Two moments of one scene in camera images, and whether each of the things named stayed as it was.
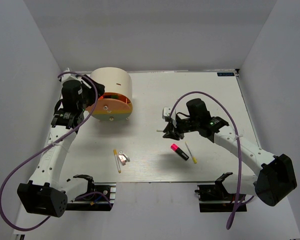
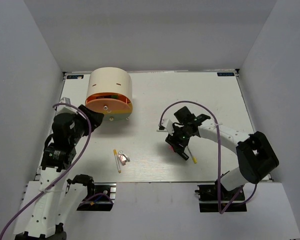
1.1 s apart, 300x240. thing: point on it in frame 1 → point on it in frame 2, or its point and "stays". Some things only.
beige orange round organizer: x=116 y=104 stays
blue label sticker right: x=225 y=74 stays
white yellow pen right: x=194 y=158 stays
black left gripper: x=100 y=87 → x=95 y=118
